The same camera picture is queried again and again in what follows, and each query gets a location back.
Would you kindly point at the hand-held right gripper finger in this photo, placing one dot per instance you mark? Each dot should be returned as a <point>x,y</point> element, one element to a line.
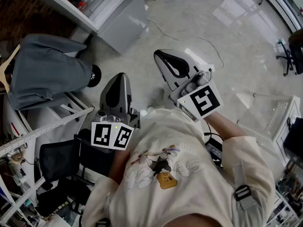
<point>163,65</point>

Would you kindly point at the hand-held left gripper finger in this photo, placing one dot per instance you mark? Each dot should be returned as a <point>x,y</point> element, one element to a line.
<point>106,89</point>

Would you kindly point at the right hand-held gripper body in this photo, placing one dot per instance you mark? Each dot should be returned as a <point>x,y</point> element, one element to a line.
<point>203,100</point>

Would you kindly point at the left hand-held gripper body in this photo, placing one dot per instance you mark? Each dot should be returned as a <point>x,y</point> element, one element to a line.
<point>111,136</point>

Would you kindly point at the grey white refrigerator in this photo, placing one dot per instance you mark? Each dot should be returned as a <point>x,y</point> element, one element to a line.
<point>123,27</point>

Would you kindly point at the person's right forearm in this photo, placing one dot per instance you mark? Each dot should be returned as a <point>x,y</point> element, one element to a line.
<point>222,124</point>

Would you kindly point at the person's left forearm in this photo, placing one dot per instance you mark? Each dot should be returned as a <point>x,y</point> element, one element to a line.
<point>120,164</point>

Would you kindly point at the black caster wheel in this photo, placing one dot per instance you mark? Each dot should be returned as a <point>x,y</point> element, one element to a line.
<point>94,75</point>

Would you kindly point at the white power adapter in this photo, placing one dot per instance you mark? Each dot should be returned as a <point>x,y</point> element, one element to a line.
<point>210,67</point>

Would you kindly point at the black power box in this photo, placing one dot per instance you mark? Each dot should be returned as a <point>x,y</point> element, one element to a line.
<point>214,150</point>

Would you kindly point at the black mesh chair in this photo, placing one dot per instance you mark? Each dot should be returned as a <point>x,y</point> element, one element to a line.
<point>59,159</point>

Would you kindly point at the white perforated shelf rack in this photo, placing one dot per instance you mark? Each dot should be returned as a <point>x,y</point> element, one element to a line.
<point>47,129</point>

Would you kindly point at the white framed glass cabinet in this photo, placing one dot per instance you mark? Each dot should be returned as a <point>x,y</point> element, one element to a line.
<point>293,117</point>

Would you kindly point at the dark cola bottle red label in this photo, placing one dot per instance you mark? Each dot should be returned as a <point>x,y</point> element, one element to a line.
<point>77,1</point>

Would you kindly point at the black bag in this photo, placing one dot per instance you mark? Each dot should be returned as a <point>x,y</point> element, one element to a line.
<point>294,133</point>

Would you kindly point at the person's cream printed shirt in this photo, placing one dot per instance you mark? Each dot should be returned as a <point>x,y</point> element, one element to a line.
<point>189,197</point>

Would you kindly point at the wooden clothes hanger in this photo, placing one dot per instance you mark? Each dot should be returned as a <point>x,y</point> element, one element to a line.
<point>6,67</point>

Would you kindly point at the black office chair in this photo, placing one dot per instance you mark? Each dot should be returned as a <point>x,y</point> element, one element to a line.
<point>296,53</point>

